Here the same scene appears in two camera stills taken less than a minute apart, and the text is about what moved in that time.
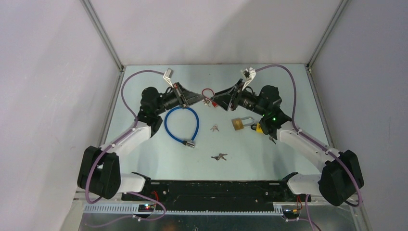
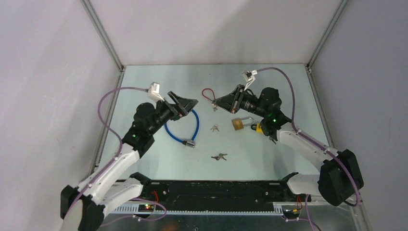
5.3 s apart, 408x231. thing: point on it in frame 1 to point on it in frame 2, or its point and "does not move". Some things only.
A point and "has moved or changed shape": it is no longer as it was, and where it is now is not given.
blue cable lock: [189, 143] does not move
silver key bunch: [214, 127] does not move
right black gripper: [223, 98] does not move
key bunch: [207, 102] has moved or changed shape
